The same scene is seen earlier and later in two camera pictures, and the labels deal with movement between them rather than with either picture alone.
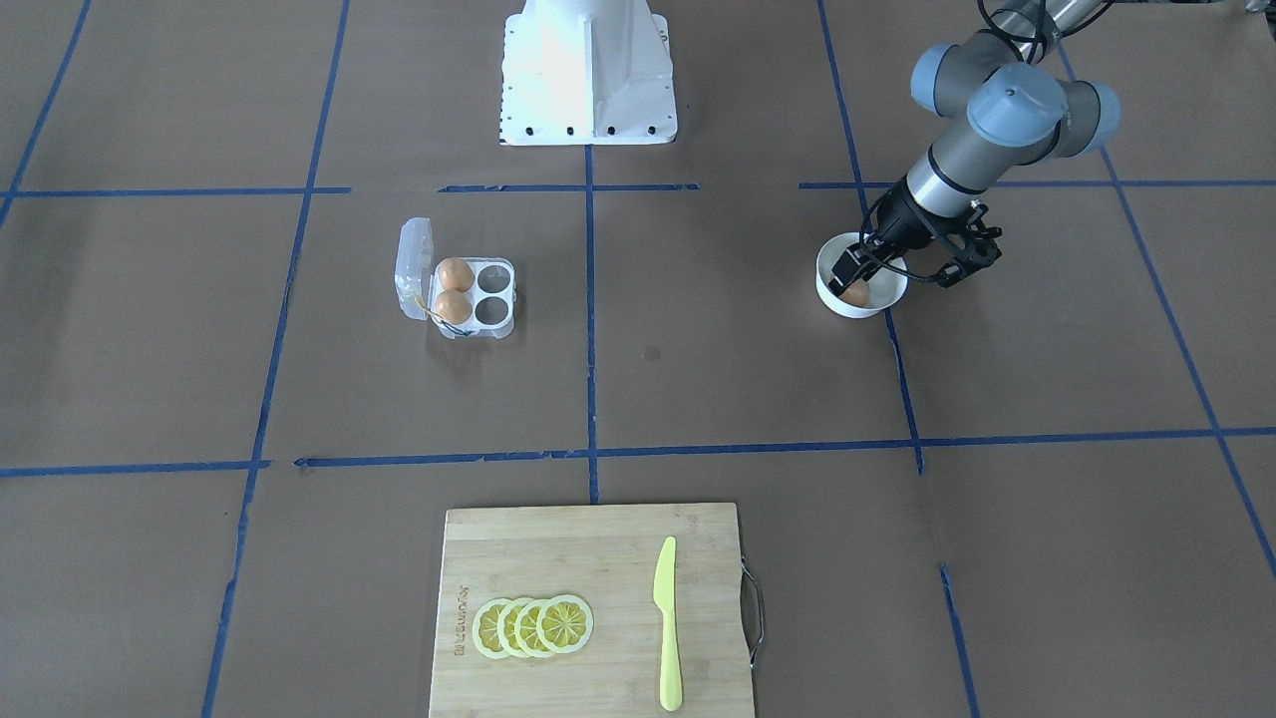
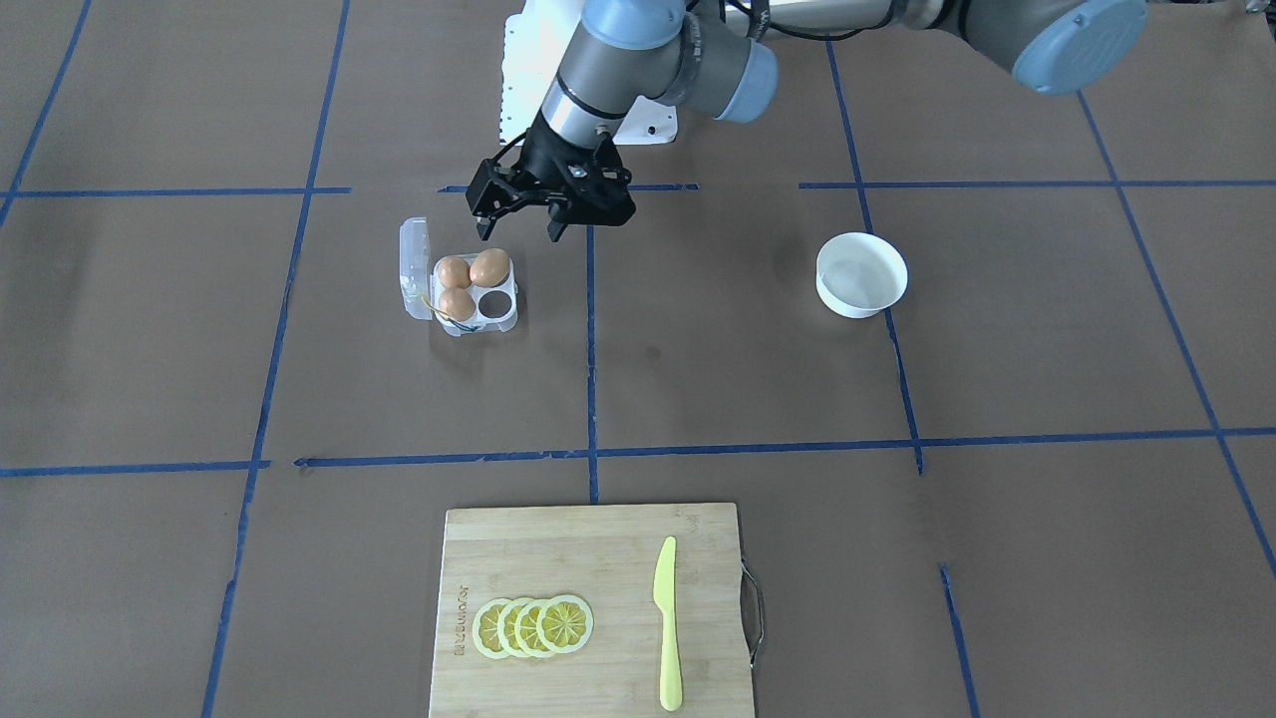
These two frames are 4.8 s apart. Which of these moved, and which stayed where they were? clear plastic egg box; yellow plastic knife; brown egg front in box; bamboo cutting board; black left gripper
Moved: black left gripper
Stayed: clear plastic egg box; bamboo cutting board; brown egg front in box; yellow plastic knife
